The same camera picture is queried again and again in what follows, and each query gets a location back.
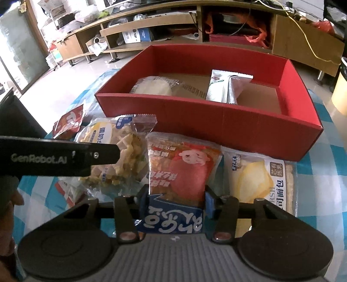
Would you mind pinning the silver snack packet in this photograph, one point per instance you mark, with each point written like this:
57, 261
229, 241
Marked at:
221, 86

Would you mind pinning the orange red plastic bag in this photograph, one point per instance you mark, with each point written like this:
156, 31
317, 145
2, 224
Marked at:
257, 29

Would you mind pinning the blue and white box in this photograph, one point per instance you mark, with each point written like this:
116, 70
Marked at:
135, 35

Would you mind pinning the blue checkered tablecloth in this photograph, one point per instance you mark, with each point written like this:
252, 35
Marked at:
325, 168

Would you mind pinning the silver packet with red edge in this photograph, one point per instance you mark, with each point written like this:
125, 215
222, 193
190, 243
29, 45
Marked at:
67, 189

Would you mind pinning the small red plastic bag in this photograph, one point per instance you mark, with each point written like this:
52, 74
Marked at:
324, 27

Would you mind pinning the black television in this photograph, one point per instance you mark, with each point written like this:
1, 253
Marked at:
124, 3

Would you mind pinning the red cardboard box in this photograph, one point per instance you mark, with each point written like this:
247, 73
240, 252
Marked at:
244, 130

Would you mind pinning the wooden tv stand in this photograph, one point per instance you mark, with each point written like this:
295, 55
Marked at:
295, 38

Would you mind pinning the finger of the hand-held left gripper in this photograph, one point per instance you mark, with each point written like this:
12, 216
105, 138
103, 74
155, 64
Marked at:
100, 157

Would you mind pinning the clear yellow snack packet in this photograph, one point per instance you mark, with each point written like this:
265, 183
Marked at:
127, 143

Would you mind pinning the red cartoon bread packet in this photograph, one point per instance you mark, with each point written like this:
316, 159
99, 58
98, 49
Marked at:
181, 173

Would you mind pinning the black chair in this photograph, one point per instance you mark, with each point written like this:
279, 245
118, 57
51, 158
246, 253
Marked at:
19, 119

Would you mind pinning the red snack packet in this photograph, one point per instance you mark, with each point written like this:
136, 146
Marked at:
69, 122

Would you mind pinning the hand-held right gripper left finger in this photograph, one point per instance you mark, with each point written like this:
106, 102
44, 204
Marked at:
143, 200

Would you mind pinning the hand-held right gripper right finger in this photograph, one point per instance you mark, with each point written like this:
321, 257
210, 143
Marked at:
210, 204

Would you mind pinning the person's left hand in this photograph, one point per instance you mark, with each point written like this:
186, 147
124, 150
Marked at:
8, 230

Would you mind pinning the cream trash bin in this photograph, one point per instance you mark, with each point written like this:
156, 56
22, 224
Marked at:
341, 86

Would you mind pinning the yellow toast bread packet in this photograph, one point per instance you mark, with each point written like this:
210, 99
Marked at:
252, 181

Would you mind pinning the white round bread packet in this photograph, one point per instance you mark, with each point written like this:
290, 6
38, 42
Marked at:
153, 86

